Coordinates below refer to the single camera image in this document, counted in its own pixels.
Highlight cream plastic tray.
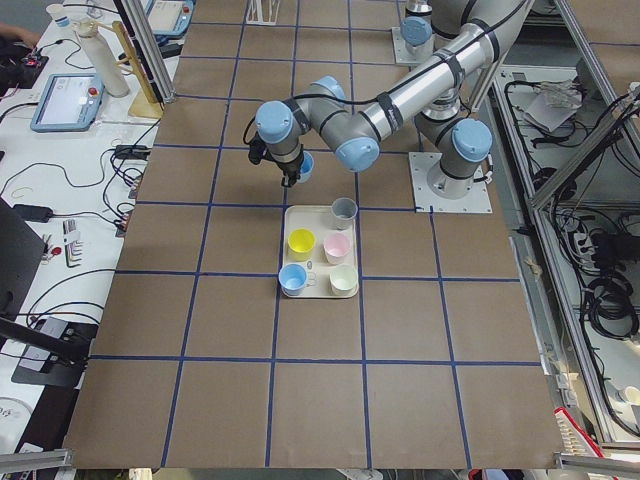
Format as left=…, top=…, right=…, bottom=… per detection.
left=281, top=206, right=359, bottom=299

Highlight hex key set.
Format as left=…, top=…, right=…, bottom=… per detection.
left=63, top=219, right=82, bottom=268

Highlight pink plastic cup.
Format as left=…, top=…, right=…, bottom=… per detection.
left=323, top=232, right=352, bottom=265

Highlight black monitor stand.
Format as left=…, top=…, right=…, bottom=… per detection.
left=1, top=202, right=97, bottom=388

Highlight yellow plastic cup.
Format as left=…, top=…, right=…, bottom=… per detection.
left=287, top=228, right=316, bottom=262

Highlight aluminium frame post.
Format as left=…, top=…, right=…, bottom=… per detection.
left=114, top=0, right=176, bottom=104

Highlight black power adapter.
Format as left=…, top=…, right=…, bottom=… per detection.
left=12, top=204, right=54, bottom=223

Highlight light blue plastic cup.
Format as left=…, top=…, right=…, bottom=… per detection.
left=278, top=263, right=308, bottom=296

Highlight pale green plastic cup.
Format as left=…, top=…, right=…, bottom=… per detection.
left=329, top=264, right=358, bottom=297

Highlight blue teach pendant tablet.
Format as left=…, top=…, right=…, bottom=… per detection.
left=30, top=74, right=104, bottom=133

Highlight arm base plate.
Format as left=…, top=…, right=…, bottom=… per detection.
left=409, top=152, right=493, bottom=214
left=391, top=27, right=444, bottom=67

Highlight grey plastic cup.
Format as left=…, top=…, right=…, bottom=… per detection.
left=331, top=197, right=358, bottom=230

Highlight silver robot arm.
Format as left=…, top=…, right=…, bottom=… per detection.
left=248, top=1, right=530, bottom=188
left=400, top=0, right=433, bottom=61

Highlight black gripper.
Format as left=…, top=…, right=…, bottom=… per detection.
left=248, top=133, right=303, bottom=187

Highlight wooden mug tree stand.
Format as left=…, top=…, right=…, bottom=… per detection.
left=94, top=20, right=163, bottom=119

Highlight white wire cup rack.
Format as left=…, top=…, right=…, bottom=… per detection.
left=245, top=0, right=281, bottom=26

